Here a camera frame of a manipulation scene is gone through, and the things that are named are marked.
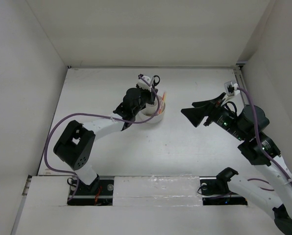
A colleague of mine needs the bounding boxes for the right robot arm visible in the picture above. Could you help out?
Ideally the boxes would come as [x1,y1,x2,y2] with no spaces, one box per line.
[181,93,292,235]

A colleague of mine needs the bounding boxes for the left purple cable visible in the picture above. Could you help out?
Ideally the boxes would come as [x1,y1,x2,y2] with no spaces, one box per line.
[44,75,165,204]

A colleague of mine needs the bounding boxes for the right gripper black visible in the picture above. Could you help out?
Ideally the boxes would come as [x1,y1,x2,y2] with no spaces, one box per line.
[181,92,247,141]

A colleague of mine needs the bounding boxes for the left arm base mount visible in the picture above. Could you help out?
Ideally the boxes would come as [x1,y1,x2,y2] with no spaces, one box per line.
[67,177,115,206]

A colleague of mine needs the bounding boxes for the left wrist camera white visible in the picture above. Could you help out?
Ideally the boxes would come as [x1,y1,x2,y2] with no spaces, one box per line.
[137,74,154,92]

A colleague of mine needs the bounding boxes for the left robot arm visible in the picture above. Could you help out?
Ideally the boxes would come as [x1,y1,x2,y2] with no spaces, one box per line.
[53,82,158,194]

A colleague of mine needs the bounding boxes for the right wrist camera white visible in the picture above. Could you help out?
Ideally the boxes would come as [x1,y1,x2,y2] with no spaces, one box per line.
[224,81,240,97]

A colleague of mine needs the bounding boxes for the pink pen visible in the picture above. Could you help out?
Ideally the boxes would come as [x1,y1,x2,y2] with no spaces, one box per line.
[158,96,165,115]

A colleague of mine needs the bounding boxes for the black handled scissors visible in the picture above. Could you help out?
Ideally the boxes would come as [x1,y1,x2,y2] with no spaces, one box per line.
[151,75,161,93]

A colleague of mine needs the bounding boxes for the aluminium rail right edge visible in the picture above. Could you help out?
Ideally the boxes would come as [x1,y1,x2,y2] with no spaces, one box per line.
[234,64,249,106]

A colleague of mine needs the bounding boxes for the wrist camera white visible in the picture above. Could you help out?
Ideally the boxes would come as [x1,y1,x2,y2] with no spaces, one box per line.
[137,74,154,92]
[224,81,240,97]

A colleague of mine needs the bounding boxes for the white round divided organizer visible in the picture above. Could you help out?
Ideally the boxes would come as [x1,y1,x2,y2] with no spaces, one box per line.
[138,98,166,124]

